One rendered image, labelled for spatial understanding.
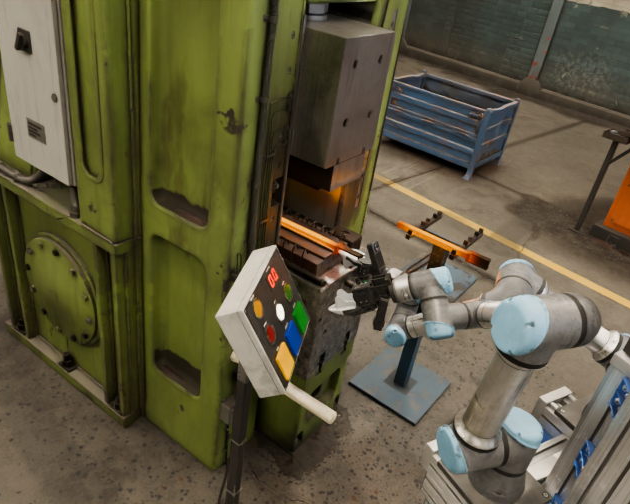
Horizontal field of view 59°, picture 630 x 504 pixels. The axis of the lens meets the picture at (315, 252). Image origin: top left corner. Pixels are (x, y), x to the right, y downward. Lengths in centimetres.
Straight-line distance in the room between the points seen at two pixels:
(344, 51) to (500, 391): 100
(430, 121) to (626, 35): 425
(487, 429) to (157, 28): 143
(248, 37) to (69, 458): 185
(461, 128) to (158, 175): 416
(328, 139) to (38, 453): 177
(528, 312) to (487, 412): 30
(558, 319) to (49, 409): 226
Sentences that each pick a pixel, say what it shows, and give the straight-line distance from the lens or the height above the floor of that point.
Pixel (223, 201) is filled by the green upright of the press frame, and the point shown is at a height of 126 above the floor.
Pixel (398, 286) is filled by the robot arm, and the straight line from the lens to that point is 155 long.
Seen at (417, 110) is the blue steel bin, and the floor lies 48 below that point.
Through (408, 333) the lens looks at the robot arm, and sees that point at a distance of 188.
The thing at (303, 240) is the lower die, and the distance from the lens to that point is 211.
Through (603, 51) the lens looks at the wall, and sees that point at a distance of 953.
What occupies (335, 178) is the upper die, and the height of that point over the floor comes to 131.
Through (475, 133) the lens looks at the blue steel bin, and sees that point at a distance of 569.
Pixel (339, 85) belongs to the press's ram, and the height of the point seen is 163.
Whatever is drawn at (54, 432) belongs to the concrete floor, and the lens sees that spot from 276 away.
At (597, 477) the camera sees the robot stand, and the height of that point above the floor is 95.
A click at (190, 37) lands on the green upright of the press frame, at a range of 178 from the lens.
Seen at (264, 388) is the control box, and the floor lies 96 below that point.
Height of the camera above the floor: 205
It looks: 31 degrees down
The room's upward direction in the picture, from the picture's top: 9 degrees clockwise
